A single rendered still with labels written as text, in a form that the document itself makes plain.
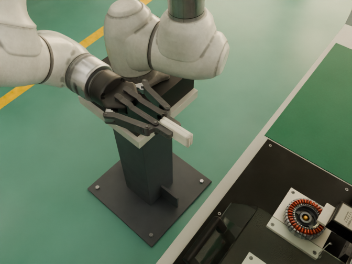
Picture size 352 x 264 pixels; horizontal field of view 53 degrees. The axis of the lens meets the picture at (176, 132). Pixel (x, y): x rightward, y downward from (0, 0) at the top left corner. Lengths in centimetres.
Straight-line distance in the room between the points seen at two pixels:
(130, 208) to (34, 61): 129
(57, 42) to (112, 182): 129
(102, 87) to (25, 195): 143
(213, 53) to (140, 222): 109
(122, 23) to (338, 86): 85
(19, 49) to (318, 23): 265
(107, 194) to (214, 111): 85
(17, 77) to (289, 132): 89
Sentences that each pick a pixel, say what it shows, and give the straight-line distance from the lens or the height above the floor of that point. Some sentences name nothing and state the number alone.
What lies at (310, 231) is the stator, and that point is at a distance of 103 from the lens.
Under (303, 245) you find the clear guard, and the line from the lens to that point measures 74.
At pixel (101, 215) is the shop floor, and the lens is 191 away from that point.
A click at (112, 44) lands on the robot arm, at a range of 111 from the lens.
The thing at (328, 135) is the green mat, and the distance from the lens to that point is 131.
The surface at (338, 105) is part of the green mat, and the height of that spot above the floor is 75.
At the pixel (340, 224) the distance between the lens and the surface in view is 95.
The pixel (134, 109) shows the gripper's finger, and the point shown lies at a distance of 69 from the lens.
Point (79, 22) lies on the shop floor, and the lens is 300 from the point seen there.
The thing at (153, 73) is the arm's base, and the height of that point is 89.
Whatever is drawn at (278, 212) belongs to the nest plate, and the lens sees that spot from 107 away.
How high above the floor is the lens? 173
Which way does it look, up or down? 54 degrees down
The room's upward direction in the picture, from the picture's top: straight up
